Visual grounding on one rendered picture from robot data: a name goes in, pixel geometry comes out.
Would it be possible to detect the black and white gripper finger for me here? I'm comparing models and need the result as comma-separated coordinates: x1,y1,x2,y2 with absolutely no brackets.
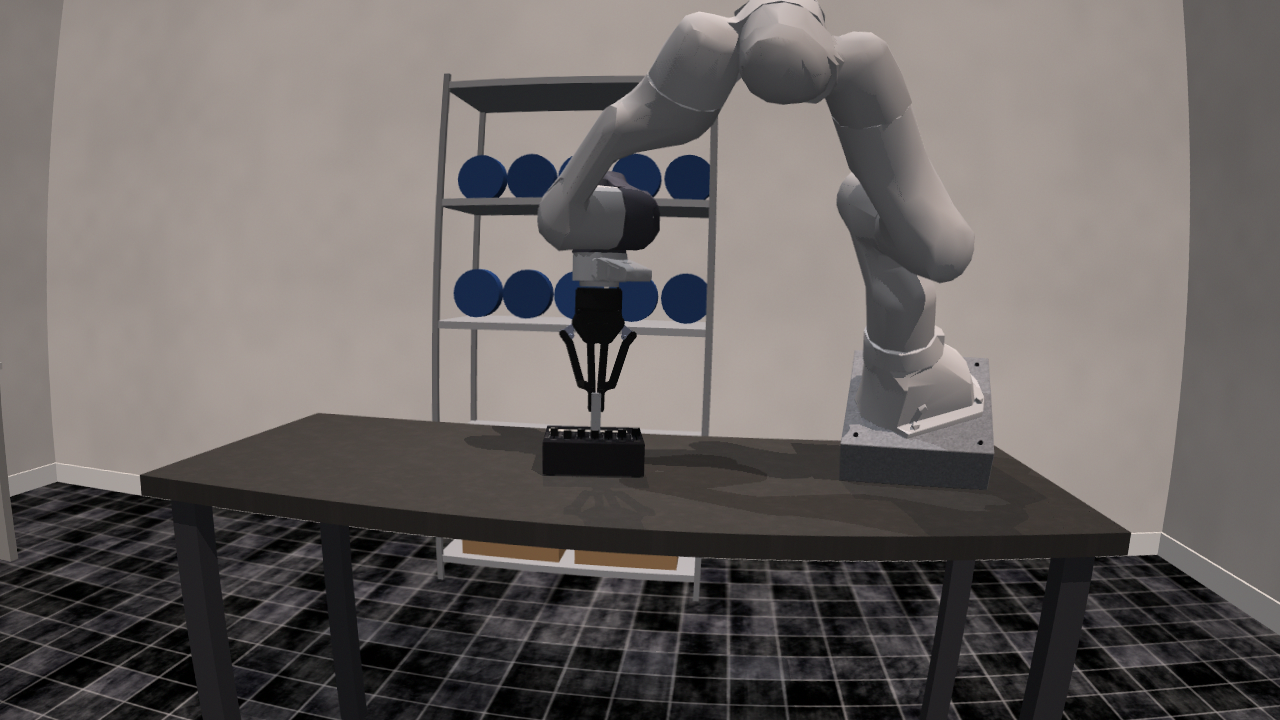
596,323,637,433
559,323,596,430

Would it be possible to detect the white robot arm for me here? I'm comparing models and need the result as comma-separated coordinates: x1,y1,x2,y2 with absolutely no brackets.
538,0,986,439

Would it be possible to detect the black lighting desk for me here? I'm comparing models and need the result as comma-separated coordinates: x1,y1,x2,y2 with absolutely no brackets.
543,425,645,477

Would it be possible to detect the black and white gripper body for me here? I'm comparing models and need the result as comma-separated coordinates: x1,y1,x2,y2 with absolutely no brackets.
572,288,625,345

